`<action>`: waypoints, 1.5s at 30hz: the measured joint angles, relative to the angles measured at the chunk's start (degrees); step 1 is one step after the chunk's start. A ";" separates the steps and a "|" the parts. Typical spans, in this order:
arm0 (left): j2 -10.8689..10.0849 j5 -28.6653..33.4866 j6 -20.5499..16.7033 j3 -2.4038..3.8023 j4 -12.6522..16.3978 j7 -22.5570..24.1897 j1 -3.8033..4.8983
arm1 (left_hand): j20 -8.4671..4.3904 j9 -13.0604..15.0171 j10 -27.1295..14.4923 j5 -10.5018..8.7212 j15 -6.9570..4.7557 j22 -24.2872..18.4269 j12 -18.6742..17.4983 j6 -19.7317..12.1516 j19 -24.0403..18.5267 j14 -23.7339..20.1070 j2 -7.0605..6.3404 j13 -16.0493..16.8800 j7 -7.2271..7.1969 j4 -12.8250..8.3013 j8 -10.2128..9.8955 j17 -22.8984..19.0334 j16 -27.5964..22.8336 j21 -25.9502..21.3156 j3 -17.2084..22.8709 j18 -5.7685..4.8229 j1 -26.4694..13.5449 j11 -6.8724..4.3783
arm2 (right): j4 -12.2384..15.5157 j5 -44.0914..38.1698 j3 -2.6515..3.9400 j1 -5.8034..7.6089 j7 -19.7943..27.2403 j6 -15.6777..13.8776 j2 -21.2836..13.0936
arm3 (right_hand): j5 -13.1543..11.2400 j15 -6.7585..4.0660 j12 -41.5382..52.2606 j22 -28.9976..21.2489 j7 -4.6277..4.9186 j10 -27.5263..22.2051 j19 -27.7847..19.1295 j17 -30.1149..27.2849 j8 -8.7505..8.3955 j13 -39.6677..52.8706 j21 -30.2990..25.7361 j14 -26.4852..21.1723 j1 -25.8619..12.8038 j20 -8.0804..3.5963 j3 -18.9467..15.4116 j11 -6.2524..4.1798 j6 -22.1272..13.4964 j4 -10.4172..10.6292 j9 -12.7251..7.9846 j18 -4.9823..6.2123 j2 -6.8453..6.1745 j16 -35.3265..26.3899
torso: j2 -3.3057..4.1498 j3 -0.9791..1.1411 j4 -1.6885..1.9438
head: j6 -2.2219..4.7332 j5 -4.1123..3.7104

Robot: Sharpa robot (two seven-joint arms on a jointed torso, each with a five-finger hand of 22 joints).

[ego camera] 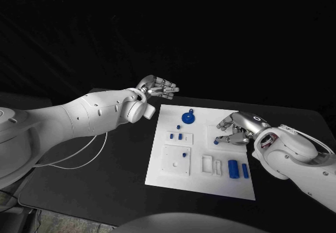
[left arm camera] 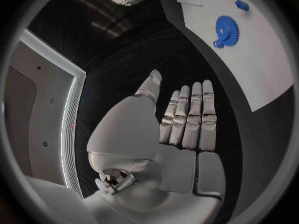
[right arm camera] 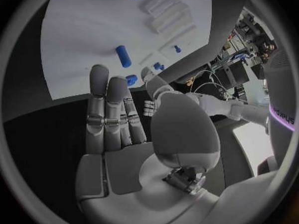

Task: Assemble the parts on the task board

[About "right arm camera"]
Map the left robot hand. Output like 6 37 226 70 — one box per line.
143 100 157 117

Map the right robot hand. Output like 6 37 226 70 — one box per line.
75 64 222 224

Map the white task board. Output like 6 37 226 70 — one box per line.
40 0 213 101

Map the blue gear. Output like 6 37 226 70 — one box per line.
125 74 139 87

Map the blue long cylinder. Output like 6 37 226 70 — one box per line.
115 45 132 68

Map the black machine box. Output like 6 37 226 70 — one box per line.
213 62 251 88

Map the workshop desk with equipment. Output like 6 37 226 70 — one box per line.
220 8 278 68

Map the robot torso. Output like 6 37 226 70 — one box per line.
263 48 299 136

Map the white cable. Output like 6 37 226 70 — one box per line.
190 78 234 100
200 69 226 98

